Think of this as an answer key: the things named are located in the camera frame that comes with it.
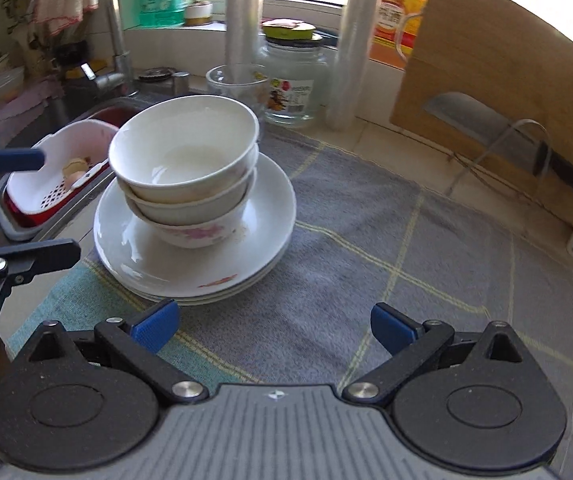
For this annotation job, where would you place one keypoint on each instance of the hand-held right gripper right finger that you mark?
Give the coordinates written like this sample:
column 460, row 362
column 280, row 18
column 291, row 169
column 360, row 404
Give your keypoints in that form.
column 391, row 327

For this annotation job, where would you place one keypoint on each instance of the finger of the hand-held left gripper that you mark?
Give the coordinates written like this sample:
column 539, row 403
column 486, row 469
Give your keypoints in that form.
column 11, row 159
column 46, row 255

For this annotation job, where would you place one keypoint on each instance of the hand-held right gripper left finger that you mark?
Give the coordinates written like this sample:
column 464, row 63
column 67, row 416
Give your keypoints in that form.
column 159, row 325

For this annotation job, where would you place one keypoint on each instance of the white fruit print plate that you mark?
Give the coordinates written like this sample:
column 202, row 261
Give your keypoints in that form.
column 261, row 200
column 201, row 296
column 201, row 302

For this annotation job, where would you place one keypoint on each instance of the white pink floral bowl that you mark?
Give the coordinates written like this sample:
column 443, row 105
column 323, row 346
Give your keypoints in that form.
column 201, row 235
column 186, row 130
column 191, row 210

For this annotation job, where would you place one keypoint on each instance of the white strainer basket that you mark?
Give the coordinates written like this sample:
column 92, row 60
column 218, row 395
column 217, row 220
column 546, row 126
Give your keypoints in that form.
column 41, row 190

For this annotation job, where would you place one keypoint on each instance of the purple dish cloth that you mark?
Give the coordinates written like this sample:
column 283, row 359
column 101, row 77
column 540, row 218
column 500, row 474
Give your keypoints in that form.
column 21, row 110

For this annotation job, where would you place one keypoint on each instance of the eggshell scraps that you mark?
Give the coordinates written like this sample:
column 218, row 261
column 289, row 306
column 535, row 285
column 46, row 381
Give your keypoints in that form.
column 76, row 169

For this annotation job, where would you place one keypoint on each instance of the clear plastic container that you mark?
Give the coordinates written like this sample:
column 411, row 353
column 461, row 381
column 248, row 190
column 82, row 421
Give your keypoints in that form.
column 1, row 87

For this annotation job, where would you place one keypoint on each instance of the grey teal checked cloth mat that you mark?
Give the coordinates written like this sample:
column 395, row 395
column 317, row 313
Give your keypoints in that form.
column 391, row 240

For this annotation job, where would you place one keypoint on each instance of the white red-trimmed rag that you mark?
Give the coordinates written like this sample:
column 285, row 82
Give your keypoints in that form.
column 61, row 5

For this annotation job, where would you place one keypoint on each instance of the metal sink faucet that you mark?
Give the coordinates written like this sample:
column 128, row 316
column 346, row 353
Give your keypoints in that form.
column 116, row 35

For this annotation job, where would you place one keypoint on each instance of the round metal sink cap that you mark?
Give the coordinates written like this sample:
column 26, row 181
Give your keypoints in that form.
column 155, row 74

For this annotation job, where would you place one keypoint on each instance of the metal sink knob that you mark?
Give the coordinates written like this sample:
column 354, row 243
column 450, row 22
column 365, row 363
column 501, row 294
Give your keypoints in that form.
column 181, row 82

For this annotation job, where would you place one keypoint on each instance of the clear drinking glass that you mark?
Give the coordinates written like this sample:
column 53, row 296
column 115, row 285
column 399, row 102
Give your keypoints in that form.
column 231, row 85

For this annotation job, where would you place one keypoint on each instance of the small potted plant figurine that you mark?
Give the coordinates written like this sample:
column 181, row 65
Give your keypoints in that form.
column 199, row 12

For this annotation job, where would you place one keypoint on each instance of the glass jar with green lid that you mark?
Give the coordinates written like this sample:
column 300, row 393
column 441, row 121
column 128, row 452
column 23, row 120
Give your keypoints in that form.
column 296, row 95

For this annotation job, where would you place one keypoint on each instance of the short plastic wrap roll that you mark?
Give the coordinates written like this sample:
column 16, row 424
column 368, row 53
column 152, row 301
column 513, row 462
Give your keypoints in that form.
column 244, row 20

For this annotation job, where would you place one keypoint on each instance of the tall plastic wrap roll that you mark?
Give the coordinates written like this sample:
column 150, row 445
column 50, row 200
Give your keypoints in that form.
column 356, row 50

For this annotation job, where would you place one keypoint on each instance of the bamboo cutting board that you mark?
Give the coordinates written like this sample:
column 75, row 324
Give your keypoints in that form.
column 491, row 60

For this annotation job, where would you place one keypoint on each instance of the cooking wine bottle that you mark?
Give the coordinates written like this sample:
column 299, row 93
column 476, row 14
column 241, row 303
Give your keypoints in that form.
column 396, row 25

